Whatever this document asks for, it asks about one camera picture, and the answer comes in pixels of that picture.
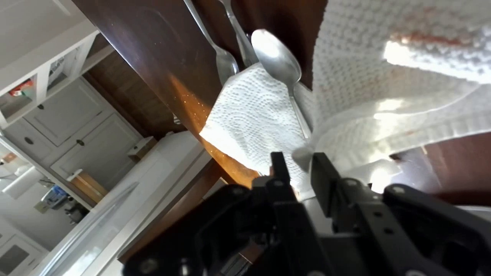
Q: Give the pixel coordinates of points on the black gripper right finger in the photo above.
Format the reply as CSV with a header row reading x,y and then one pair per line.
x,y
325,181

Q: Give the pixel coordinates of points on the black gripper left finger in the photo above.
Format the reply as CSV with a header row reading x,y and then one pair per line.
x,y
279,170

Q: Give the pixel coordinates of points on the white waffle towel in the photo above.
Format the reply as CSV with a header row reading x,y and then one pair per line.
x,y
408,116

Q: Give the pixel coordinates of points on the white paper towel sheet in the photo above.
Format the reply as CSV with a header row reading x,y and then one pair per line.
x,y
255,116

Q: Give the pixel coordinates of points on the large steel spoon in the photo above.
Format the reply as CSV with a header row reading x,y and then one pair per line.
x,y
276,53

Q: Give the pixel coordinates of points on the steel fork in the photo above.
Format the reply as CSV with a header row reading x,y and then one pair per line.
x,y
224,61

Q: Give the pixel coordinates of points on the slim steel spoon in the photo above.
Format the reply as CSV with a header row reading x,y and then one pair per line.
x,y
243,43

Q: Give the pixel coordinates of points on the brown wooden box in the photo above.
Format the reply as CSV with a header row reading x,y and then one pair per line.
x,y
88,184

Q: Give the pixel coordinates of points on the white glass door kitchen cabinets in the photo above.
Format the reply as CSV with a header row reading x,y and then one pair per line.
x,y
62,116

